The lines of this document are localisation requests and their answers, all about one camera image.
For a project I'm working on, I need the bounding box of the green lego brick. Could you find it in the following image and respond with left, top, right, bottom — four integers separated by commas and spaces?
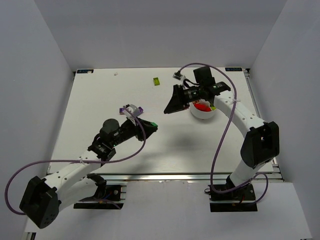
150, 122, 158, 127

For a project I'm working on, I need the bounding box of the red lego brick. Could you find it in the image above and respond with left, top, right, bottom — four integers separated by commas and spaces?
194, 103, 211, 112

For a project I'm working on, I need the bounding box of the yellow-green lego brick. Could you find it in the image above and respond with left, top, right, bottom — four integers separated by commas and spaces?
153, 77, 160, 86

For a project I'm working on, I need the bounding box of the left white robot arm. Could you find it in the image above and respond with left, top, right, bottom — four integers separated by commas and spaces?
19, 118, 158, 229

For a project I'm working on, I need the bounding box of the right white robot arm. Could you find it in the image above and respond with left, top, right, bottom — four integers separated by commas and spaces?
163, 63, 280, 195

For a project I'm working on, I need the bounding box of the purple lego brick upside down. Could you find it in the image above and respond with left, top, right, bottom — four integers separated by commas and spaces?
138, 106, 144, 113

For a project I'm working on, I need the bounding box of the white divided round container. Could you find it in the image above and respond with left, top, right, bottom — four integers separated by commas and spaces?
189, 99, 217, 120

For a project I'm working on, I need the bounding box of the blue label right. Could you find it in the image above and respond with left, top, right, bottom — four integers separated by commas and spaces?
225, 67, 243, 72

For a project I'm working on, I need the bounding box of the blue label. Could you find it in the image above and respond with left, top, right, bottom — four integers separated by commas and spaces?
225, 67, 243, 72
76, 69, 94, 74

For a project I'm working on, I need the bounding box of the blue label left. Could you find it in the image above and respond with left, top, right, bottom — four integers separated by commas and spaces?
76, 69, 94, 74

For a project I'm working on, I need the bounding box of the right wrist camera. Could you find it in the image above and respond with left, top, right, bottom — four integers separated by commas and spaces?
172, 71, 186, 86

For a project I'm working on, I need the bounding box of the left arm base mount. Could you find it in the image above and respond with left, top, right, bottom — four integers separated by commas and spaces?
73, 184, 127, 210

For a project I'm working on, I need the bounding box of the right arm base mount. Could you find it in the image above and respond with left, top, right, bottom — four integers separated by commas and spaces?
204, 183, 258, 213

